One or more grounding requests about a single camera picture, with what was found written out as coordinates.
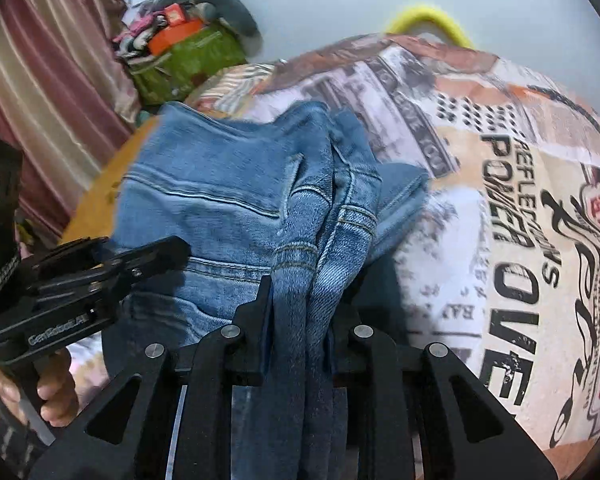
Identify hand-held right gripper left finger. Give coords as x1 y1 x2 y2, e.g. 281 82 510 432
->
29 275 273 480

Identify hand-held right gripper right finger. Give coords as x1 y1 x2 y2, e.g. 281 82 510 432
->
331 309 557 480

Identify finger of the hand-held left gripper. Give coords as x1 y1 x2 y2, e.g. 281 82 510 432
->
26 236 192 311

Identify blue denim pants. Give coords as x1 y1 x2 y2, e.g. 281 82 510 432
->
102 101 432 480

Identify person's left hand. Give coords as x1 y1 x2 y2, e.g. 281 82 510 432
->
0 348 80 429

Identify brown cardboard box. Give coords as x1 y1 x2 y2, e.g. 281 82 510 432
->
59 115 162 252

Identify printed blanket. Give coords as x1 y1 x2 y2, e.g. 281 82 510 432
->
187 34 600 456

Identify green bag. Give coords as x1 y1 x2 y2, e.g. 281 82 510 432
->
130 22 247 107

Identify striped pink curtain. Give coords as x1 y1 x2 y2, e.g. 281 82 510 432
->
0 0 142 241

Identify colourful cloth pile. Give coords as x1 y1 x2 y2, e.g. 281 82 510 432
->
112 0 172 62

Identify orange box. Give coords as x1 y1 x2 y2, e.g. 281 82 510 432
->
147 4 204 57

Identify grey plush tube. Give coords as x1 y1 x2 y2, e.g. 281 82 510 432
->
152 0 262 54

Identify yellow hoop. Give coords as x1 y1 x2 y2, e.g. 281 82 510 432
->
384 4 477 52

